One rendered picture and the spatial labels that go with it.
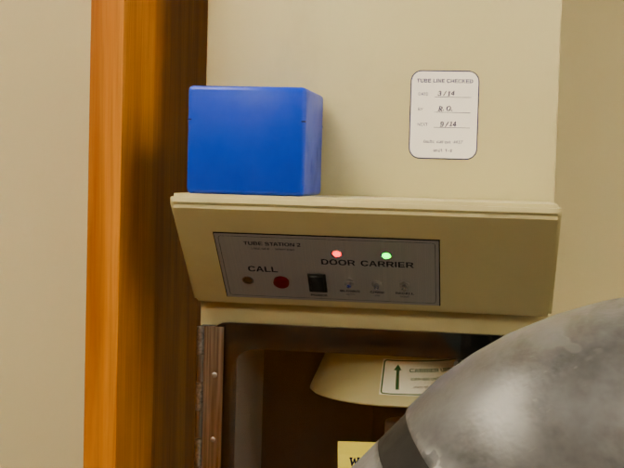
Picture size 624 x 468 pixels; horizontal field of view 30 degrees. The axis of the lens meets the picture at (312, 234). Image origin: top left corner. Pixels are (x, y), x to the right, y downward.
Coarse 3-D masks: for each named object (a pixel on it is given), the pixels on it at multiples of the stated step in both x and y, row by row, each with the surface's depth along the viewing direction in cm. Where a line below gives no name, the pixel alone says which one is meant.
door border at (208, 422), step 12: (204, 336) 108; (216, 336) 107; (204, 348) 108; (216, 348) 107; (204, 360) 108; (216, 360) 108; (204, 372) 108; (216, 372) 108; (204, 384) 108; (216, 384) 108; (204, 396) 108; (216, 396) 108; (204, 408) 108; (216, 408) 108; (204, 420) 108; (216, 420) 108; (204, 432) 108; (216, 432) 108; (204, 444) 108; (216, 444) 108; (204, 456) 108; (216, 456) 108
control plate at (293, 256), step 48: (240, 240) 99; (288, 240) 98; (336, 240) 97; (384, 240) 97; (432, 240) 96; (240, 288) 104; (288, 288) 103; (336, 288) 102; (384, 288) 101; (432, 288) 100
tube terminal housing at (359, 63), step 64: (256, 0) 107; (320, 0) 106; (384, 0) 105; (448, 0) 104; (512, 0) 103; (256, 64) 107; (320, 64) 106; (384, 64) 105; (448, 64) 104; (512, 64) 103; (384, 128) 105; (512, 128) 104; (320, 192) 106; (384, 192) 106; (448, 192) 105; (512, 192) 104; (256, 320) 108; (320, 320) 107; (384, 320) 106; (448, 320) 105; (512, 320) 104
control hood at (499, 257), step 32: (192, 224) 98; (224, 224) 98; (256, 224) 97; (288, 224) 97; (320, 224) 96; (352, 224) 96; (384, 224) 95; (416, 224) 95; (448, 224) 94; (480, 224) 94; (512, 224) 93; (544, 224) 93; (192, 256) 101; (448, 256) 97; (480, 256) 97; (512, 256) 96; (544, 256) 96; (192, 288) 105; (224, 288) 104; (448, 288) 100; (480, 288) 100; (512, 288) 99; (544, 288) 99
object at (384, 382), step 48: (240, 336) 107; (288, 336) 106; (336, 336) 106; (384, 336) 105; (432, 336) 104; (480, 336) 104; (240, 384) 107; (288, 384) 107; (336, 384) 106; (384, 384) 105; (240, 432) 108; (288, 432) 107; (336, 432) 106; (384, 432) 106
